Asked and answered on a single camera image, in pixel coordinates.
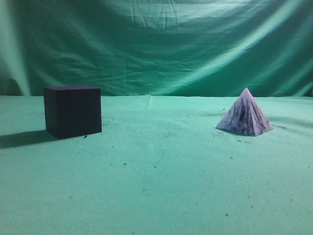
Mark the purple marbled square pyramid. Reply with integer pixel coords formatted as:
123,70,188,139
216,88,274,137

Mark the dark purple cube block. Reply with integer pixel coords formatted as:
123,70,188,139
43,85,102,139

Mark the green table cloth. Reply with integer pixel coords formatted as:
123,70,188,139
0,96,313,235

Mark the green backdrop cloth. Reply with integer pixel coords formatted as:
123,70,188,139
0,0,313,97

